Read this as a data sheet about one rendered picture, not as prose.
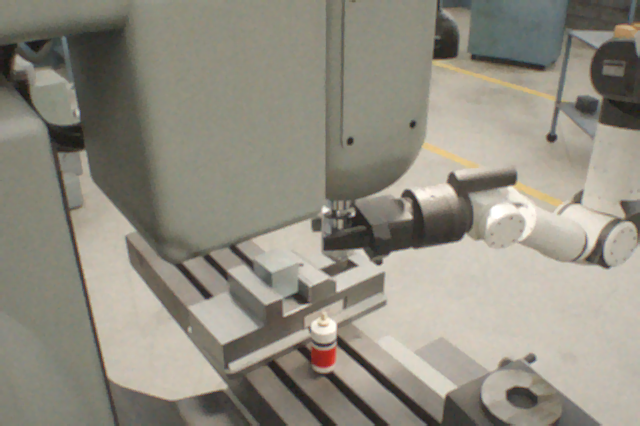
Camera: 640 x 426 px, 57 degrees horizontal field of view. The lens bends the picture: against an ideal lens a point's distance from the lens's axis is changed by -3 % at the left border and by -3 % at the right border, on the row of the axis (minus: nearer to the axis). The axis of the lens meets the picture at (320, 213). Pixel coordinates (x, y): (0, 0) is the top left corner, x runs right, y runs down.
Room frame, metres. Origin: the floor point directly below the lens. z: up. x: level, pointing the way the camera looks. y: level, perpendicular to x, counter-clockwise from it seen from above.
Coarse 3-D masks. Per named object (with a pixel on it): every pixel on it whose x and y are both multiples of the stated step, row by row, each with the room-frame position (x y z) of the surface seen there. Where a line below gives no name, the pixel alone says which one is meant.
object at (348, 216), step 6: (324, 210) 0.73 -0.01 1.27; (348, 210) 0.73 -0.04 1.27; (354, 210) 0.73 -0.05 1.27; (324, 216) 0.71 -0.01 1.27; (330, 216) 0.71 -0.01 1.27; (336, 216) 0.71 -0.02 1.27; (342, 216) 0.71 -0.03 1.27; (348, 216) 0.71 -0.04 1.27; (354, 216) 0.72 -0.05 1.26; (330, 222) 0.71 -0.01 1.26; (336, 222) 0.70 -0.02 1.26; (342, 222) 0.71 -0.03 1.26; (348, 222) 0.71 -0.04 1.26
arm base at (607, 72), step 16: (608, 48) 0.95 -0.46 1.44; (624, 48) 0.92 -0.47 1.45; (592, 64) 0.97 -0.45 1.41; (608, 64) 0.94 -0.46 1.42; (624, 64) 0.91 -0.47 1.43; (592, 80) 0.96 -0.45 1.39; (608, 80) 0.93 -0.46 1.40; (624, 80) 0.90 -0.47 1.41; (608, 96) 0.92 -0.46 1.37; (624, 96) 0.89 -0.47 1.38
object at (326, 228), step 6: (324, 222) 0.71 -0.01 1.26; (354, 222) 0.72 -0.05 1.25; (324, 228) 0.71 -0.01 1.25; (330, 228) 0.71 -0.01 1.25; (336, 228) 0.70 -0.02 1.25; (342, 228) 0.71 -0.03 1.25; (348, 228) 0.71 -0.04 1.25; (324, 234) 0.71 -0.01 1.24; (324, 252) 0.71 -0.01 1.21; (330, 252) 0.71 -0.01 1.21; (336, 252) 0.70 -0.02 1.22; (342, 252) 0.71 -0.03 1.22; (348, 252) 0.71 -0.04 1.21; (336, 258) 0.71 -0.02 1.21; (342, 258) 0.71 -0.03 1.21
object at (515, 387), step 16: (512, 368) 0.55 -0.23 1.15; (528, 368) 0.55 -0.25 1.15; (480, 384) 0.52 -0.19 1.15; (496, 384) 0.51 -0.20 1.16; (512, 384) 0.51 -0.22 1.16; (528, 384) 0.51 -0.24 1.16; (544, 384) 0.51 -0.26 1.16; (448, 400) 0.50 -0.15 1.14; (464, 400) 0.50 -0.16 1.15; (480, 400) 0.49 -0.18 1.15; (496, 400) 0.48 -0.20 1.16; (512, 400) 0.50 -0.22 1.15; (528, 400) 0.50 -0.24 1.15; (544, 400) 0.48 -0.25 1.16; (560, 400) 0.48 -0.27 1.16; (448, 416) 0.50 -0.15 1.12; (464, 416) 0.48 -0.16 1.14; (480, 416) 0.47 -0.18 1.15; (496, 416) 0.46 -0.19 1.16; (512, 416) 0.46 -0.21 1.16; (528, 416) 0.46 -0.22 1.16; (544, 416) 0.46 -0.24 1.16; (560, 416) 0.47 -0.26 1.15; (576, 416) 0.47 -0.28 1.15
